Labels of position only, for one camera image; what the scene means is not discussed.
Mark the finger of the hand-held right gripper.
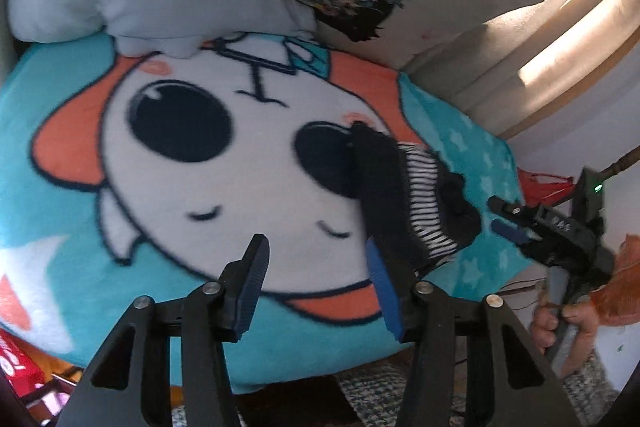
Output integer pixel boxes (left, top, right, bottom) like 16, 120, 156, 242
487, 197, 543, 228
491, 219, 542, 258

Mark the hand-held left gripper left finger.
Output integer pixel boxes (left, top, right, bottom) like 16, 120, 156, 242
57, 234, 271, 427

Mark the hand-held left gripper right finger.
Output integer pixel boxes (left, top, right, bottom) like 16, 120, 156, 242
365, 239, 581, 427

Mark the black striped sock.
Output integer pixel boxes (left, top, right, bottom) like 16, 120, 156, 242
347, 121, 483, 270

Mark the person's right hand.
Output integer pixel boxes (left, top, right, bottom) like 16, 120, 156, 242
530, 289, 601, 358

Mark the red cloth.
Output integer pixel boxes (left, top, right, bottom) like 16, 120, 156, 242
516, 167, 577, 206

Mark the grey patterned rug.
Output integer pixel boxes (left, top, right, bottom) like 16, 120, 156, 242
170, 352, 621, 427

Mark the dark wooden rod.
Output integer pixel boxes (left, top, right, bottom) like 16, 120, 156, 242
601, 146, 640, 178

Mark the beige sofa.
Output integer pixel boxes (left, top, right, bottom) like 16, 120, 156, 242
405, 0, 640, 140

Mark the turquoise star printed blanket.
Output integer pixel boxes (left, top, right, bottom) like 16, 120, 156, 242
0, 32, 538, 393

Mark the red box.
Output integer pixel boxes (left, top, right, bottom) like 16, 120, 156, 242
0, 327, 48, 410

